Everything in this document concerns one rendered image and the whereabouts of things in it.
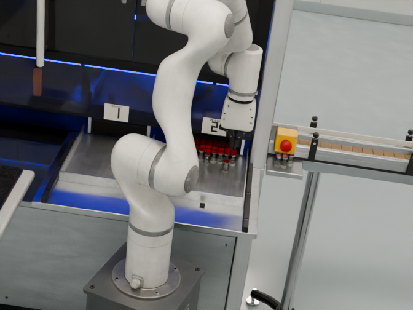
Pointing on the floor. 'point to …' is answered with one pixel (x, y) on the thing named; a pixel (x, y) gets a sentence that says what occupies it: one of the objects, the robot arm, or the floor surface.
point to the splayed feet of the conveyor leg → (262, 299)
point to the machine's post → (262, 134)
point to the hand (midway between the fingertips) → (233, 142)
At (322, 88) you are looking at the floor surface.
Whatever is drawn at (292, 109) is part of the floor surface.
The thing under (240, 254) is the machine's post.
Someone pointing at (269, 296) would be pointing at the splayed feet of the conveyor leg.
